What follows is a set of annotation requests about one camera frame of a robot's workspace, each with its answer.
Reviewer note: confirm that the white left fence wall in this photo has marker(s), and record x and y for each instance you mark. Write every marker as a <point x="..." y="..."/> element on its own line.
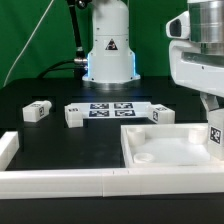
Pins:
<point x="9" y="145"/>

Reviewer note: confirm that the white sheet with AprilTags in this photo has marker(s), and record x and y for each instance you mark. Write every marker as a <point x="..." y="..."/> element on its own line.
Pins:
<point x="110" y="109"/>

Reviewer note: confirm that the white front fence wall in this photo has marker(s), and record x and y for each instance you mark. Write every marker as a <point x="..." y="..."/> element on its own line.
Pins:
<point x="111" y="182"/>

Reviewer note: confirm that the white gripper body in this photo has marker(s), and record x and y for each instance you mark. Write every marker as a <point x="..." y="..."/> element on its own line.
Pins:
<point x="190" y="68"/>

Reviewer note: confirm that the white fence wall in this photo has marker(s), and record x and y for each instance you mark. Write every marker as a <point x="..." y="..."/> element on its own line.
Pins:
<point x="111" y="182"/>
<point x="9" y="145"/>

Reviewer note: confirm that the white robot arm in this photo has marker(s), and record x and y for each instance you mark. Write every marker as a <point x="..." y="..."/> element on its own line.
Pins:
<point x="111" y="62"/>

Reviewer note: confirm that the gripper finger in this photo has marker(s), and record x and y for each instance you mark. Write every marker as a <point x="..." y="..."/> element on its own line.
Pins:
<point x="209" y="102"/>

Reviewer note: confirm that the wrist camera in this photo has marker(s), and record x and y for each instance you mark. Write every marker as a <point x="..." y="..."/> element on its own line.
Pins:
<point x="179" y="27"/>

